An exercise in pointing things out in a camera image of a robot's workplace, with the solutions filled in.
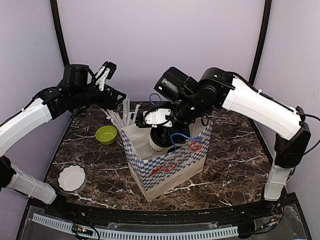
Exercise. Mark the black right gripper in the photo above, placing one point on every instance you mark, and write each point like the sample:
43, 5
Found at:
184, 131

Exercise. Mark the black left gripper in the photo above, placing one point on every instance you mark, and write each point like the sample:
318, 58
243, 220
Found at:
111, 103

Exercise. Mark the white straw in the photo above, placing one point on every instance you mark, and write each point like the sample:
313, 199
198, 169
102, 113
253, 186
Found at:
114, 117
126, 117
135, 113

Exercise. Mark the black coffee cup lid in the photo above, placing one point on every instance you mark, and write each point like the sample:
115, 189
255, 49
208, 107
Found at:
161, 136

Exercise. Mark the blue checkered paper bag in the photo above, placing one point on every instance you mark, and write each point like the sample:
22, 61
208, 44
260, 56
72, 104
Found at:
156, 172

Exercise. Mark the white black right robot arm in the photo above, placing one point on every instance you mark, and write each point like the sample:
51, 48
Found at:
190, 99

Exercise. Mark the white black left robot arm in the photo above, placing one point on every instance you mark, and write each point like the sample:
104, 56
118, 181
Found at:
79, 89

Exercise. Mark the green plastic bowl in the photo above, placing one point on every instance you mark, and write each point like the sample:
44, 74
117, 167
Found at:
106, 135

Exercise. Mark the white fluted ceramic dish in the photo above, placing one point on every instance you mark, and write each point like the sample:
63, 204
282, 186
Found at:
72, 179

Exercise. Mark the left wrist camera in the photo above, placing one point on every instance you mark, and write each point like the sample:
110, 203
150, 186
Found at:
106, 72

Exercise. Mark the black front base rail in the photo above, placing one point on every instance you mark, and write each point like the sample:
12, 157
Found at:
98, 214

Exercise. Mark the white slotted cable duct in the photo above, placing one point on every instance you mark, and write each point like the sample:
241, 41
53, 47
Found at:
83, 232

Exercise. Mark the right black frame post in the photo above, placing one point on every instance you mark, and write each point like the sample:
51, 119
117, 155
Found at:
261, 41

